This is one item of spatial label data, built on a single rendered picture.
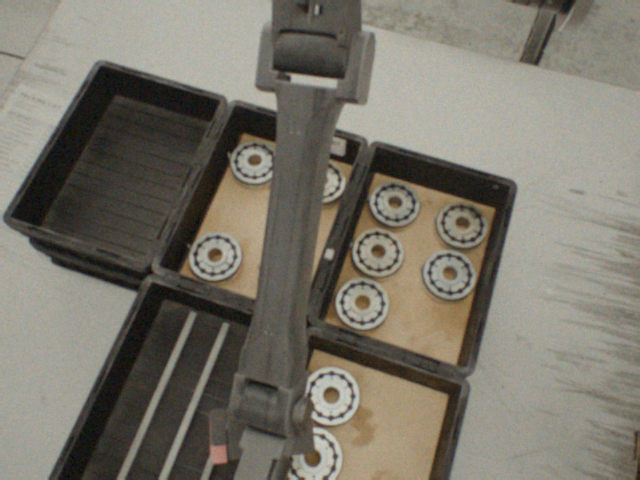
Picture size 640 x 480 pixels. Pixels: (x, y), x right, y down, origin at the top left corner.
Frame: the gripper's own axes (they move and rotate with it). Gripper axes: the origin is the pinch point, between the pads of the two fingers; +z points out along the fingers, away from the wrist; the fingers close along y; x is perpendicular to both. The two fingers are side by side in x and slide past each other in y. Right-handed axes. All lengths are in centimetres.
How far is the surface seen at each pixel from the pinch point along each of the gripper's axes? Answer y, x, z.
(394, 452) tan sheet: 27.5, -3.4, 12.7
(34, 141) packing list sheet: -39, 76, 46
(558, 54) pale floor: 147, 144, 64
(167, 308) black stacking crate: -10.3, 27.2, 24.1
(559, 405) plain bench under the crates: 66, 3, 15
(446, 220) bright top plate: 43, 39, 5
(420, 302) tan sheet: 36.5, 23.2, 10.1
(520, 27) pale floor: 136, 159, 67
